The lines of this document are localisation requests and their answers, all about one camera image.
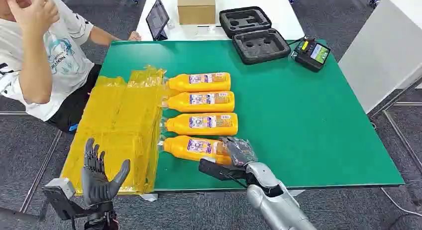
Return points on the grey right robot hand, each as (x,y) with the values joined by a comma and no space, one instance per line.
(239,152)

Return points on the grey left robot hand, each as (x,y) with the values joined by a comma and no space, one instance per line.
(97,182)

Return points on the orange drink bottle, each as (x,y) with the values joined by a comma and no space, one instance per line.
(191,148)
(201,81)
(201,102)
(204,124)

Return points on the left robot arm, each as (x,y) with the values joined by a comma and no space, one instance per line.
(102,218)

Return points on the yellow plastic sheet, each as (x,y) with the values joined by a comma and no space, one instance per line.
(122,123)

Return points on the green table mat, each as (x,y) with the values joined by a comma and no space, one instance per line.
(296,123)

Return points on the black foam case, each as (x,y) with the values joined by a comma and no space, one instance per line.
(254,34)

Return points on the black device with screen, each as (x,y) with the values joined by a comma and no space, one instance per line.
(311,53)

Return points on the person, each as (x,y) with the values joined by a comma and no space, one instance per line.
(62,53)

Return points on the person's left hand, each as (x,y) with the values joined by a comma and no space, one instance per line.
(134,36)

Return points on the person's hand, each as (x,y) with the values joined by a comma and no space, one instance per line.
(134,36)
(34,12)

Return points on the brown cardboard box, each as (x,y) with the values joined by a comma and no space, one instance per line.
(196,7)

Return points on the black tablet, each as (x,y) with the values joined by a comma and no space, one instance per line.
(157,19)

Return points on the white side table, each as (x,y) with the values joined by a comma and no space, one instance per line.
(382,50)

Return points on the person's right hand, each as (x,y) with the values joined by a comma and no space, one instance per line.
(34,12)

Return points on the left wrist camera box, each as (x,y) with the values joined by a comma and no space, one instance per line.
(61,187)

